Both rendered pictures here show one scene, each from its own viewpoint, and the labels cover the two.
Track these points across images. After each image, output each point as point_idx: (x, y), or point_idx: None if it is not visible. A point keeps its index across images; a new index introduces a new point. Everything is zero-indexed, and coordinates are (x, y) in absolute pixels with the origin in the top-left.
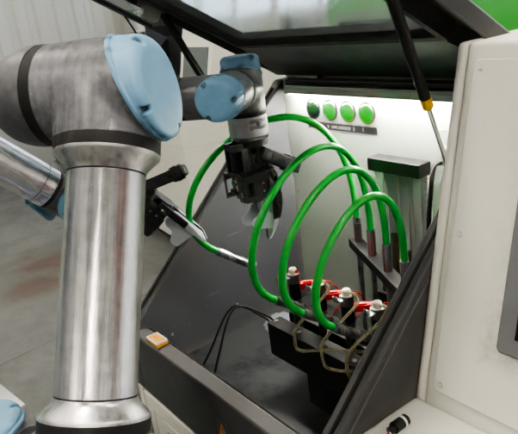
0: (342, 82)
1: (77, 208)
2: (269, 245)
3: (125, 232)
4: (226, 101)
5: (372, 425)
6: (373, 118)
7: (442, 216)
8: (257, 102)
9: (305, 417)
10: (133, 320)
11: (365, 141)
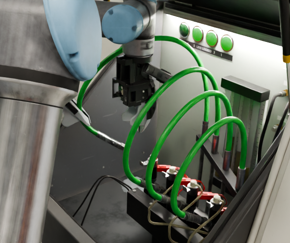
0: (212, 14)
1: None
2: None
3: (40, 162)
4: (128, 28)
5: None
6: (231, 47)
7: (282, 146)
8: (150, 28)
9: None
10: (38, 237)
11: (221, 63)
